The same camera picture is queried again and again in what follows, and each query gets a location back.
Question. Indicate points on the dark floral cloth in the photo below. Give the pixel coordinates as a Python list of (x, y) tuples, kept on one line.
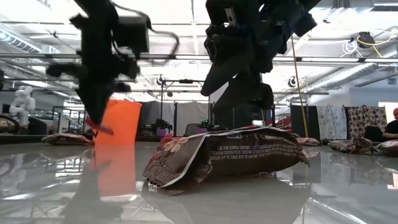
[(367, 118)]

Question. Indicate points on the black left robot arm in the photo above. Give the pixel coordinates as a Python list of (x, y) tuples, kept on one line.
[(96, 7)]

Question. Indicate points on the red KitKat candy bar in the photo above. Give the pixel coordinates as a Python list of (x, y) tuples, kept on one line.
[(167, 139)]

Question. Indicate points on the white humanoid robot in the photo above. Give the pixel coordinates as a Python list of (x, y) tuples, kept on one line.
[(23, 102)]

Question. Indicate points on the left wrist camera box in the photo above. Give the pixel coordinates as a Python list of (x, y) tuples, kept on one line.
[(132, 34)]

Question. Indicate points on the black metal frame station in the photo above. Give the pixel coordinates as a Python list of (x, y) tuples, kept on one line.
[(186, 81)]

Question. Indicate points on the person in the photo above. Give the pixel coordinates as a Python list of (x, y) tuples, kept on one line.
[(392, 127)]

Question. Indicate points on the orange halloween bucket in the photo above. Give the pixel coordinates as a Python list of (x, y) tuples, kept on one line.
[(124, 124)]

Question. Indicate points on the black curtain panel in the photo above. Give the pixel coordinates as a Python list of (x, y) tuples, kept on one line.
[(295, 121)]

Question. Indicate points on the long ceiling light bar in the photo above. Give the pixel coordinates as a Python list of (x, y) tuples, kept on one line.
[(329, 59)]

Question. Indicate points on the white patterned cloth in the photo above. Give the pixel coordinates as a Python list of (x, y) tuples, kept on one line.
[(332, 123)]

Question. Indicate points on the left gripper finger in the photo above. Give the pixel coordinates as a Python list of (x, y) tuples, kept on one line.
[(88, 99), (102, 99)]

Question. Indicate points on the silver ventilation duct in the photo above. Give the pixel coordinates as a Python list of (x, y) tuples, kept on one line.
[(348, 74)]

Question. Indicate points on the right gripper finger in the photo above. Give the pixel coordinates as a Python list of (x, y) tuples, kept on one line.
[(217, 81), (245, 93)]

